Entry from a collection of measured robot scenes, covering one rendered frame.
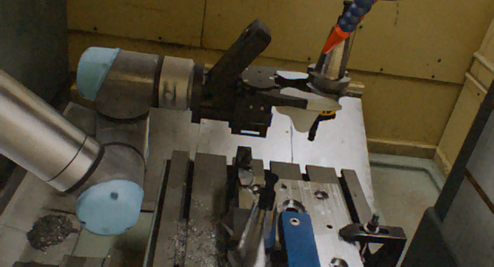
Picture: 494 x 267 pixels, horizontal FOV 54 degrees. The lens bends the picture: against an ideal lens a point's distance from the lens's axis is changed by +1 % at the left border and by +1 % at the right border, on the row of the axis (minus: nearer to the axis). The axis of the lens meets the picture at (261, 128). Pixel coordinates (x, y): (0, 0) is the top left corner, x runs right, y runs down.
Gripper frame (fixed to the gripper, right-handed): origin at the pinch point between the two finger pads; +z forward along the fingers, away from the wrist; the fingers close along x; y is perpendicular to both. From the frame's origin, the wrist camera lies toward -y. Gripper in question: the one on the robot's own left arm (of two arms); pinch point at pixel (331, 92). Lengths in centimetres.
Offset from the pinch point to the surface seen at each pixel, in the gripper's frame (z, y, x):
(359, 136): 38, 55, -85
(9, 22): -67, 17, -51
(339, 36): -5.6, -14.2, 17.9
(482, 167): 41, 21, -19
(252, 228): -11.1, 6.1, 24.0
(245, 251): -11.4, 9.2, 24.4
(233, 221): -12.6, 11.1, 17.5
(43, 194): -61, 66, -48
